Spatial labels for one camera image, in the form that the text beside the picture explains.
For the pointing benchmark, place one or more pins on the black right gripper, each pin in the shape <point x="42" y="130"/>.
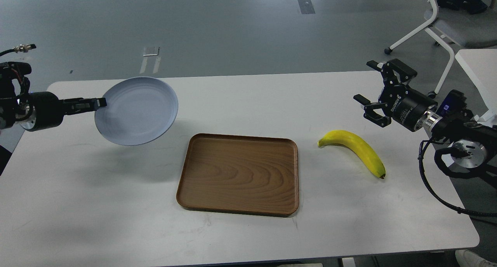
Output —
<point x="398" y="100"/>

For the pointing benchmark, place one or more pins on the light blue plate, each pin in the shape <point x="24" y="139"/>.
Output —
<point x="139" y="110"/>

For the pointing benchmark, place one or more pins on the white grey office chair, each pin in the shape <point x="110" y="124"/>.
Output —
<point x="467" y="31"/>

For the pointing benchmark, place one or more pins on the yellow banana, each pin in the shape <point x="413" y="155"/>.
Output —
<point x="359" y="147"/>

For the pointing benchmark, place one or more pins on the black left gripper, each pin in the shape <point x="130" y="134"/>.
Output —
<point x="48" y="110"/>

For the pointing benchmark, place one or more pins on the white shoe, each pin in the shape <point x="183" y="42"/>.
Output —
<point x="466" y="258"/>

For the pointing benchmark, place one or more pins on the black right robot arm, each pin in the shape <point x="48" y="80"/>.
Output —
<point x="472" y="145"/>

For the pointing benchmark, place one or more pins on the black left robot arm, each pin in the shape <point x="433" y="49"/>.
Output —
<point x="14" y="93"/>

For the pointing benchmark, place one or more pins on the brown wooden tray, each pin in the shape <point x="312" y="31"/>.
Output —
<point x="240" y="174"/>

